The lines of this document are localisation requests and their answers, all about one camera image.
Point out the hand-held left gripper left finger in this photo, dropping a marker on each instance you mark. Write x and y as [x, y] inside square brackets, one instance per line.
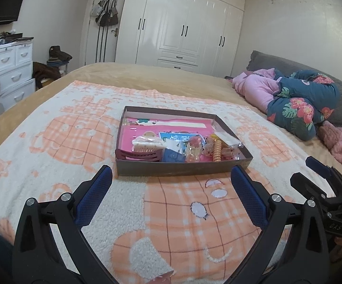
[93, 195]

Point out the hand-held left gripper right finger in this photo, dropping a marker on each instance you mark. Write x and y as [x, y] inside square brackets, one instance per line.
[248, 195]

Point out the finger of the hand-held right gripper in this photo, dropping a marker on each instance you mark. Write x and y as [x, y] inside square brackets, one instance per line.
[317, 165]
[304, 185]

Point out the dark red hair claw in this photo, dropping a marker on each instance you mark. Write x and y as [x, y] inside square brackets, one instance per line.
[138, 155]

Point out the yellow bangles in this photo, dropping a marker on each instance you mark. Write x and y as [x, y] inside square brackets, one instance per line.
[227, 139]

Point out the brown cardboard box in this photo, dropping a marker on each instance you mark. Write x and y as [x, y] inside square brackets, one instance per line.
[159, 170]

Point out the pink strawberry hair clip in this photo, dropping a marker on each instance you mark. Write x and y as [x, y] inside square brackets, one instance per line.
[194, 151]

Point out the small blue packet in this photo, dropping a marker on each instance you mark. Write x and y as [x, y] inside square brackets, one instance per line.
[172, 155]

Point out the pink floral scrunchie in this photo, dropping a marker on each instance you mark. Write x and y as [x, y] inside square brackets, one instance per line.
[208, 149]

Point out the orange and white plush blanket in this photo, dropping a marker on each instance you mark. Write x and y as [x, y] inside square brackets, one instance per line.
[70, 130]

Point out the cream hair claw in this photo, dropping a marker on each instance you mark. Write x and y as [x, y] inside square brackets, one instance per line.
[145, 146]

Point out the blue printed card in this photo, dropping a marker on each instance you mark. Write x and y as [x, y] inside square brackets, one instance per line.
[173, 137]

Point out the pink quilt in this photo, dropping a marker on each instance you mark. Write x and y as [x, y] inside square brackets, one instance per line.
[256, 90]

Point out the beige bedspread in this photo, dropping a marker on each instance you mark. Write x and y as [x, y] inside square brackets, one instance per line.
[159, 77]

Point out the brown clothes pile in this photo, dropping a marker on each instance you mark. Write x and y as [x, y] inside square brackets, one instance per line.
[59, 53]

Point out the white plastic drawer cabinet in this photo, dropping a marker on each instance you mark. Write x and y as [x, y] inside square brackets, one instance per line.
[11, 74]

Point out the white door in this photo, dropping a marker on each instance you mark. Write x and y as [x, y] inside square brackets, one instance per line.
[111, 47]

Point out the black handbag with white trim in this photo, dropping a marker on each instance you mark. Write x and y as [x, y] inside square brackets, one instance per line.
[102, 19]

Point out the pile of small household goods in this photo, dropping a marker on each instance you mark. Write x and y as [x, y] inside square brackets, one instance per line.
[8, 38]

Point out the white wardrobe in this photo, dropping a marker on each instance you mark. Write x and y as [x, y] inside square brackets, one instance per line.
[185, 23]

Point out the grey handbag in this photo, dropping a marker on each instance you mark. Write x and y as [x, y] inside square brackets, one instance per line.
[96, 10]

